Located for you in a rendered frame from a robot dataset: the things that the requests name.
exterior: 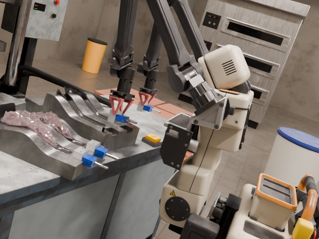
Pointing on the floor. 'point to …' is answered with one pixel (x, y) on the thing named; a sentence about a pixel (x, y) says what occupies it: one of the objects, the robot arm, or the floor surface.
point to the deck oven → (254, 41)
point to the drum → (93, 55)
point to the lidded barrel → (294, 157)
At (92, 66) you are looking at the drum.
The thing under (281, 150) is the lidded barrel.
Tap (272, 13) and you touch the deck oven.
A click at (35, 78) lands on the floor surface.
